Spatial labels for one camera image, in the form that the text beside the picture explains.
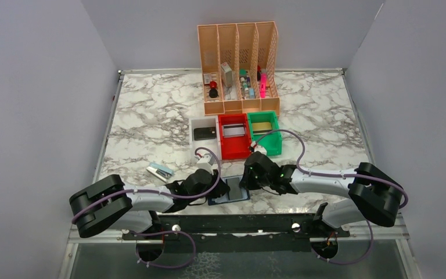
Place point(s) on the green plastic bin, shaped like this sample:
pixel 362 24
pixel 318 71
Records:
pixel 272 142

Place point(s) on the grey card from holder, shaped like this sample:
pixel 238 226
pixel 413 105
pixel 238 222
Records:
pixel 204 133

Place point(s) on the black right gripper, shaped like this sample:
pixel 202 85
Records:
pixel 246 182

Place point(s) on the white box in organizer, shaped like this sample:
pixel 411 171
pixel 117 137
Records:
pixel 226 74

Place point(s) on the red and black stamp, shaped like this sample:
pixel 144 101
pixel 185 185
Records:
pixel 213 92

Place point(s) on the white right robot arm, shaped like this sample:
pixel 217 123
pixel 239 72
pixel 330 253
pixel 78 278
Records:
pixel 367 192

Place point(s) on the light blue stapler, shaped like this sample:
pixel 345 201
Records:
pixel 160 171

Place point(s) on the pink highlighter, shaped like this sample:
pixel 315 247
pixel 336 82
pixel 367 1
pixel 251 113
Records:
pixel 263 85

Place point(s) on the navy blue card holder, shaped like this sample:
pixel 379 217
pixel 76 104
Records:
pixel 235 193

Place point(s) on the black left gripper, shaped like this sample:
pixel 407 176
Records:
pixel 222 189

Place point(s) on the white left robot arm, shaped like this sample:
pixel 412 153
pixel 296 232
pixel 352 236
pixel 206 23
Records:
pixel 112 204

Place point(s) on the red plastic bin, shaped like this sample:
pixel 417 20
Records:
pixel 235 147

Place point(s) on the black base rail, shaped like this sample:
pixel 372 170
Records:
pixel 296 232

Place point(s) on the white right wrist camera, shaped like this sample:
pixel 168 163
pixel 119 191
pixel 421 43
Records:
pixel 257 148

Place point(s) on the silver card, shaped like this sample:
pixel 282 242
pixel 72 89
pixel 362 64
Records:
pixel 233 130

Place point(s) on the gold card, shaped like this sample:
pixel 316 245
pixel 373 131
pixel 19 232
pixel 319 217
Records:
pixel 261 127

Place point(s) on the peach desk file organizer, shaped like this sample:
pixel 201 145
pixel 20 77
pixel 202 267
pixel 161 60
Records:
pixel 250 49

